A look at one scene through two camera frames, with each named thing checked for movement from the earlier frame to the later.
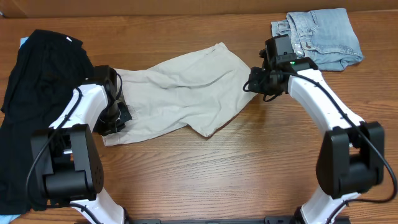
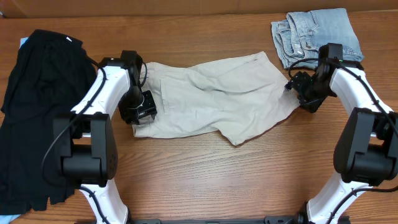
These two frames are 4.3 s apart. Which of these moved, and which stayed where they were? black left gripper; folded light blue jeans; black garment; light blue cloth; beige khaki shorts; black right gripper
Moved: beige khaki shorts; black right gripper; black left gripper
Stayed: folded light blue jeans; black garment; light blue cloth
